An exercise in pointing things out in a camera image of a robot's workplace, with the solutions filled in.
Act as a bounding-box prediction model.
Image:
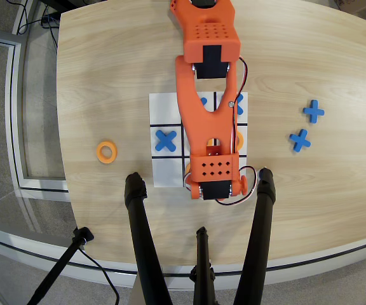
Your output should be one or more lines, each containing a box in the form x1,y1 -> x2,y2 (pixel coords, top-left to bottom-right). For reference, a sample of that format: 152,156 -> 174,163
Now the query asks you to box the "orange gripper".
186,175 -> 250,202

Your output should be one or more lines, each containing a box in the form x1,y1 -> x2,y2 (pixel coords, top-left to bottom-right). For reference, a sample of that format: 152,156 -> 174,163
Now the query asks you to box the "cardboard box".
330,0 -> 366,15

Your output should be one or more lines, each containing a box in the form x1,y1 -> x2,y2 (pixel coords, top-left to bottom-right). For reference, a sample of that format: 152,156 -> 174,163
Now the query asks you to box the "white tic-tac-toe grid sheet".
149,91 -> 249,188

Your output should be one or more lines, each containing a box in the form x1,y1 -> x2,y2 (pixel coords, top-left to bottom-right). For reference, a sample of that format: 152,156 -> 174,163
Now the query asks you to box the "black tripod leg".
124,172 -> 174,305
232,167 -> 277,305

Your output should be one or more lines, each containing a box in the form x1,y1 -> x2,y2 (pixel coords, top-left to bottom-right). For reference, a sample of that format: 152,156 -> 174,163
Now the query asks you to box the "black tripod centre column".
189,226 -> 217,305

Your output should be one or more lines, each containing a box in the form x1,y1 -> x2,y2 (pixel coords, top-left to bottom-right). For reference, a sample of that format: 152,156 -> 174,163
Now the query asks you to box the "thin black stand pole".
26,226 -> 95,305

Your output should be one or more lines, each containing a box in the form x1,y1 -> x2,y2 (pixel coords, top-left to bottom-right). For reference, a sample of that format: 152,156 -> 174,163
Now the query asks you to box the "black furniture base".
39,0 -> 87,10

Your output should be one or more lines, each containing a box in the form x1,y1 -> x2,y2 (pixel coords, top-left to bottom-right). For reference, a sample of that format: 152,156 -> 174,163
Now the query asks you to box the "grey metal partition frame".
0,27 -> 71,203

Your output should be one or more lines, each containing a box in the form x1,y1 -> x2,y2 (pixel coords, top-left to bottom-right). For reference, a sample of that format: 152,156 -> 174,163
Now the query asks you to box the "black floor cable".
17,0 -> 60,48

